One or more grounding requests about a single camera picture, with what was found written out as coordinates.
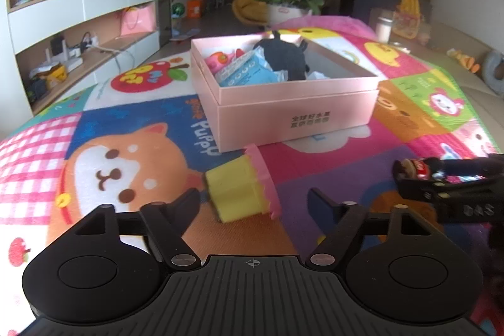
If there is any yellow item on shelf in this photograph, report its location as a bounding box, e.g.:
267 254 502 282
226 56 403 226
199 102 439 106
45 62 67 87

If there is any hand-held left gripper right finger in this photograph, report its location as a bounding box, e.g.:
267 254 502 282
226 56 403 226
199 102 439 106
307 187 432 268

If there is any white thermos cup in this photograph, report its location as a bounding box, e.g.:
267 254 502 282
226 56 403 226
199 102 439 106
376 16 394 43

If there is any skateboard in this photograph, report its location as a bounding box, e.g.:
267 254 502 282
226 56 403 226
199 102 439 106
169 30 199 42

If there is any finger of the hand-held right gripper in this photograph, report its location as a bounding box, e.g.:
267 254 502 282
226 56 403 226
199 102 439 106
397 176 504 224
427 154 504 181

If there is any beige sofa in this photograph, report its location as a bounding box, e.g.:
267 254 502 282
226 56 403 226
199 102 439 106
423 21 504 132

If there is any black plush toy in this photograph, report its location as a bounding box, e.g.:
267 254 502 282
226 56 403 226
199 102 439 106
252 30 310 82

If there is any grey neck pillow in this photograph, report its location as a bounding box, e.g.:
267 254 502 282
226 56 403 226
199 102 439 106
482 48 504 88

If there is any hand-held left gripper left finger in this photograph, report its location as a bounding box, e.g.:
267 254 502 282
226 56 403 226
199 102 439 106
75 187 201 269

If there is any small dark bottle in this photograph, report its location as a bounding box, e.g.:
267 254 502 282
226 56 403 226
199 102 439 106
393 158 444 183

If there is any orange and green toy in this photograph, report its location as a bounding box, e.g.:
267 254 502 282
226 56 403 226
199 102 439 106
447 48 482 72

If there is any colourful printed play mat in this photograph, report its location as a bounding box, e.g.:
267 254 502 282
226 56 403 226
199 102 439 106
0 15 504 336

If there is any yellow sponge cake toy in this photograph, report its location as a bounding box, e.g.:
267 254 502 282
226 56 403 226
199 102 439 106
205 144 281 223

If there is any orange box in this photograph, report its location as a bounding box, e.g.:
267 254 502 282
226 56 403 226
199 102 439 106
186 0 205 19

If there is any pink gift bag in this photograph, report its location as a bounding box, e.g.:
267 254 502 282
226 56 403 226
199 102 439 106
119 3 157 37

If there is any pink toy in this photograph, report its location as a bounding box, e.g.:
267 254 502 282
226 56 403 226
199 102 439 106
205 48 247 74

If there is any blue and white tissue packet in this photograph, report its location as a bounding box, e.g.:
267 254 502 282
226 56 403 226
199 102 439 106
215 47 290 88

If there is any white and wood wall cabinet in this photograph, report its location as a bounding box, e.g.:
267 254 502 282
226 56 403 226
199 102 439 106
6 0 160 112

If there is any yellow cartoon toy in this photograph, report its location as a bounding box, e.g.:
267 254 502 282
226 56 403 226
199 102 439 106
393 0 425 39

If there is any pink cardboard box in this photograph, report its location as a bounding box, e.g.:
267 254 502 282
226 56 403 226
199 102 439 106
190 35 381 153

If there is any black router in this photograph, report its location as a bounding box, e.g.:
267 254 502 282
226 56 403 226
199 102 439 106
49 34 67 55

